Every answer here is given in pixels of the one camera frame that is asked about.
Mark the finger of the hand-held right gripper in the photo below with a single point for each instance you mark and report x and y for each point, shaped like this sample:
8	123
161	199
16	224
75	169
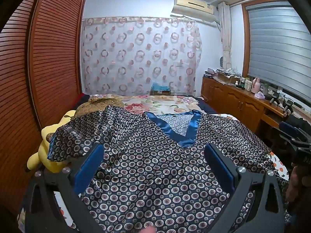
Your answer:
288	128

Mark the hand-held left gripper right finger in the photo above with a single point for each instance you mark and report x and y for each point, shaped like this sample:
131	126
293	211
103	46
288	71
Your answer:
220	170

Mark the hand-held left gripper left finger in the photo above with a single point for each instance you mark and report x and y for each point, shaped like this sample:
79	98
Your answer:
88	170

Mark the dark circle-patterned satin shirt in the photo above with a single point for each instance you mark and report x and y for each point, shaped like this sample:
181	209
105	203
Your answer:
158	162

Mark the person's right hand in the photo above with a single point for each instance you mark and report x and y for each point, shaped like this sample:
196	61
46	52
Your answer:
292	184

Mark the small black tripod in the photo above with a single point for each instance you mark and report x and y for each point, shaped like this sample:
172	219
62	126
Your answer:
274	100

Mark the pink tissue pack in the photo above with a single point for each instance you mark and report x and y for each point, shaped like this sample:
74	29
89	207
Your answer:
260	95

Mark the yellow plush toy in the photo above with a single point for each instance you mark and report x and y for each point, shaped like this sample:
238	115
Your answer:
49	136

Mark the pink bottle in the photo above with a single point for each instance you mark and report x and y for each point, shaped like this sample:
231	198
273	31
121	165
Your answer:
255	86

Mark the wooden sideboard cabinet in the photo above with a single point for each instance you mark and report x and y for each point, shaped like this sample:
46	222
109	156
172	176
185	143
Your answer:
233	104

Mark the row of cosmetic bottles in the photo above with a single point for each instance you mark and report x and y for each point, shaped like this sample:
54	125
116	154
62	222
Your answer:
244	83

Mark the gold patterned cloth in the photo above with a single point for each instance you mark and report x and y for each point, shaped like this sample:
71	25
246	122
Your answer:
97	106

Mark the navy bedding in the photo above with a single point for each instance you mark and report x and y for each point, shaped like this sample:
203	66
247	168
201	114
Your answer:
207	106

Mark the dark red cloth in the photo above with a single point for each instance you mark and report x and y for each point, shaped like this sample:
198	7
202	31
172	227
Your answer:
83	100

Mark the cardboard box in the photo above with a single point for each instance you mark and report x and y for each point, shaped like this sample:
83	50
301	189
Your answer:
227	77

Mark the grey window blind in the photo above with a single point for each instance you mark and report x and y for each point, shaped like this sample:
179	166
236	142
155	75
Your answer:
279	48

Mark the small round mirror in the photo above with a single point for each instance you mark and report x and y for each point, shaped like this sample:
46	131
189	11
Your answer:
222	62

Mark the floral blanket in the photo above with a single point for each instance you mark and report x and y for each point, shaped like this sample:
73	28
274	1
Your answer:
155	103

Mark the small purple box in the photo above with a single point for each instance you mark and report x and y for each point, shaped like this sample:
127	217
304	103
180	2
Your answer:
209	72

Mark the blue cloth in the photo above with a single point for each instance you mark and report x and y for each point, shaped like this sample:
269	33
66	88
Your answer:
160	86

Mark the beige window curtain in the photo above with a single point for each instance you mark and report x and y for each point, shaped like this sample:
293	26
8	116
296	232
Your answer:
226	36

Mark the wooden louvered wardrobe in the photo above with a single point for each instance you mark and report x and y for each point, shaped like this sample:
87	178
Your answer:
48	53

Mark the sheer circle-patterned curtain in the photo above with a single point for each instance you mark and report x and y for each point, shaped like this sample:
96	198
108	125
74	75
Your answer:
141	58

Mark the wall air conditioner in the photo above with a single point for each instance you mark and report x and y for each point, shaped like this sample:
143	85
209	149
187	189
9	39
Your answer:
194	8

